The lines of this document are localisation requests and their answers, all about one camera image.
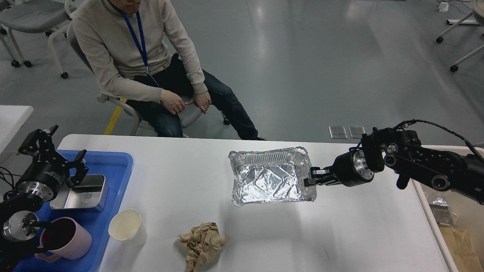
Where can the grey chair top left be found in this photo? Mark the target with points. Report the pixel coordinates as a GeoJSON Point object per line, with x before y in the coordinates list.
{"type": "Point", "coordinates": [38, 16]}

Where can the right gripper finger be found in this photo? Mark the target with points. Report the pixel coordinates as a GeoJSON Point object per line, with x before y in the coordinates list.
{"type": "Point", "coordinates": [321, 176]}

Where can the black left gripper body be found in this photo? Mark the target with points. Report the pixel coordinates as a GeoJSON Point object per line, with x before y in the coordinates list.
{"type": "Point", "coordinates": [44, 177]}

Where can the seated person beige sweater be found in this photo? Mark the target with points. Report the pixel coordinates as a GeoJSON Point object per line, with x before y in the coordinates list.
{"type": "Point", "coordinates": [140, 51]}

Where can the right floor socket plate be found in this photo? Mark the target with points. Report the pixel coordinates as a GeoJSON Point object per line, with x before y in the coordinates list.
{"type": "Point", "coordinates": [356, 132]}

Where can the left floor socket plate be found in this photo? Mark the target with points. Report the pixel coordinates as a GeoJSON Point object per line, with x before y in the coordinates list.
{"type": "Point", "coordinates": [338, 132]}

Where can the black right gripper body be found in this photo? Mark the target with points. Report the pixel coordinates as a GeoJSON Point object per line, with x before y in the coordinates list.
{"type": "Point", "coordinates": [351, 169]}

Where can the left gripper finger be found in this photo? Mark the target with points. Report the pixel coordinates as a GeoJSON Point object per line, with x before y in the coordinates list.
{"type": "Point", "coordinates": [39, 145]}
{"type": "Point", "coordinates": [81, 169]}

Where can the grey office chair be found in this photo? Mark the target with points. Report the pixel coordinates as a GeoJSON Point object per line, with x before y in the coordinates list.
{"type": "Point", "coordinates": [187, 117]}

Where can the brown paper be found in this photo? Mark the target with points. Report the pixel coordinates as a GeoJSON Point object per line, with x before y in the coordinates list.
{"type": "Point", "coordinates": [203, 244]}

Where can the floor socket plate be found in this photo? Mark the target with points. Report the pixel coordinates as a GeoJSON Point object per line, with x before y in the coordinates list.
{"type": "Point", "coordinates": [356, 132]}
{"type": "Point", "coordinates": [338, 132]}

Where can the aluminium foil tray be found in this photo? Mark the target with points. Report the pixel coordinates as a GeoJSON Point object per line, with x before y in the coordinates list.
{"type": "Point", "coordinates": [271, 176]}

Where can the white side table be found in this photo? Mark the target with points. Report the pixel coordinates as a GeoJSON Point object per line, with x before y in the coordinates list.
{"type": "Point", "coordinates": [12, 118]}

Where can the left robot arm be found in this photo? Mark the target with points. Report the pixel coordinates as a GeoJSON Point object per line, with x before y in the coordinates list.
{"type": "Point", "coordinates": [19, 225]}

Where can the cream paper cup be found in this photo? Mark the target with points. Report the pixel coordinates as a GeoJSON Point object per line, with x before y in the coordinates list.
{"type": "Point", "coordinates": [127, 227]}

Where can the foil and paper trash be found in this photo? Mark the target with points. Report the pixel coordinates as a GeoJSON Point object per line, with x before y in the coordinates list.
{"type": "Point", "coordinates": [458, 240]}

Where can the square steel tin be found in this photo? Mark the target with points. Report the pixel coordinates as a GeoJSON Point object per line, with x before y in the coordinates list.
{"type": "Point", "coordinates": [90, 194]}

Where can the blue plastic tray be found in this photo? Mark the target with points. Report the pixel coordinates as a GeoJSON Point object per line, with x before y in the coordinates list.
{"type": "Point", "coordinates": [116, 168]}

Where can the pink mug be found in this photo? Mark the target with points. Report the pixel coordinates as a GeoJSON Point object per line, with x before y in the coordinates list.
{"type": "Point", "coordinates": [64, 238]}

